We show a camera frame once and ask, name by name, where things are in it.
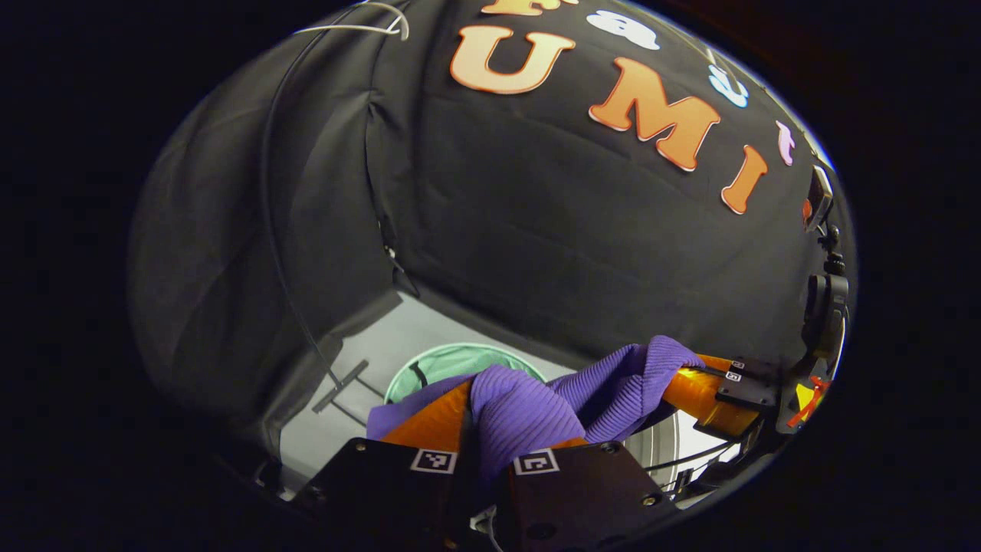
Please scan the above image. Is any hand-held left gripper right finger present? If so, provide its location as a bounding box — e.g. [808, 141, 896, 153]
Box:
[490, 437, 679, 552]

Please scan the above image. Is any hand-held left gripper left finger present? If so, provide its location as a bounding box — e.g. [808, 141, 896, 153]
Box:
[295, 379, 480, 552]

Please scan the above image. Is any purple corduroy jacket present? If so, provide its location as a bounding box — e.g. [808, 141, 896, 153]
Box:
[366, 335, 706, 484]

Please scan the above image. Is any green laundry hamper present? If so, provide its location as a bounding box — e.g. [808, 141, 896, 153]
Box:
[383, 343, 549, 405]

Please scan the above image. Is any black clothes rack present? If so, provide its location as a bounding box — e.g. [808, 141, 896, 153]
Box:
[259, 6, 370, 412]

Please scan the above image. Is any white plastic hanger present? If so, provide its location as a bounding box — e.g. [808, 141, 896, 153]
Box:
[295, 2, 411, 41]

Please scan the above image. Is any black backdrop cloth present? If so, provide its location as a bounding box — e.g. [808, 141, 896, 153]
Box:
[126, 0, 851, 461]

